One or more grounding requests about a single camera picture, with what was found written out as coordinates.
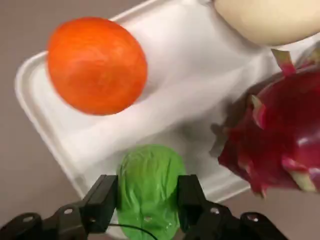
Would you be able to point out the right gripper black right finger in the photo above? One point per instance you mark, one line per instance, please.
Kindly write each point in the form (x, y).
(190, 200)

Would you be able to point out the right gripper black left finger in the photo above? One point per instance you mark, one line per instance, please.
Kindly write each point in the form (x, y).
(100, 200)

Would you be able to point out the green apple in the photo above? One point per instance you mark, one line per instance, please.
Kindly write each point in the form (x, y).
(150, 180)

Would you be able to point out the beige tray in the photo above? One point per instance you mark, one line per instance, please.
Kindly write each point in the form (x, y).
(187, 75)

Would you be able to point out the orange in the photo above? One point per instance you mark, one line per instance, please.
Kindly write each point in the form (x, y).
(97, 65)

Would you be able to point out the red dragon fruit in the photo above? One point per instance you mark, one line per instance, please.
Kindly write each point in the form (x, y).
(275, 125)

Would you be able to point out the pale beige pear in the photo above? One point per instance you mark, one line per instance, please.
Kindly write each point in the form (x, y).
(262, 20)

